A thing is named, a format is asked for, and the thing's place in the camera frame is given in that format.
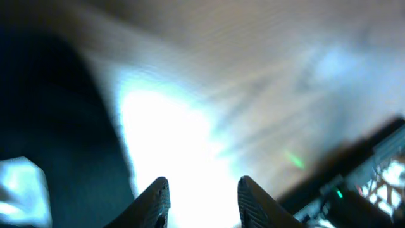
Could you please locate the black t-shirt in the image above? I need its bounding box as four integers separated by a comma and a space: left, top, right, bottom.
1, 28, 134, 227

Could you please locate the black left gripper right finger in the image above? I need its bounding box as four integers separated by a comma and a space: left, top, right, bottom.
237, 175, 304, 228

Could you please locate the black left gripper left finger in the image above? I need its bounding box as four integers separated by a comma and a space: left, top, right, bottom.
104, 177, 171, 228

